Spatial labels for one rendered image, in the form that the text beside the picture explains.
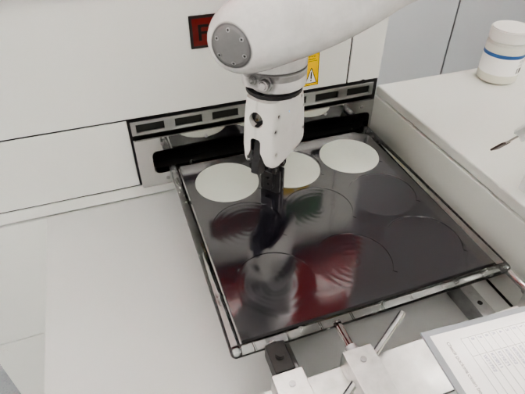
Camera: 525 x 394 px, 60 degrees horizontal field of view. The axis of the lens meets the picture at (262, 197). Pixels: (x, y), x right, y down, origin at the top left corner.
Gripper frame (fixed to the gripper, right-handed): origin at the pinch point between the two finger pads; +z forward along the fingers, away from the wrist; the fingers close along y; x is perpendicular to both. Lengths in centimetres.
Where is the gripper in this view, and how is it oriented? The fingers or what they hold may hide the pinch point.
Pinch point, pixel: (272, 177)
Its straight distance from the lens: 68.9
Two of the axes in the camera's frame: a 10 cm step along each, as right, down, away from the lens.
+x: -8.7, -3.2, 3.8
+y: 4.9, -5.6, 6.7
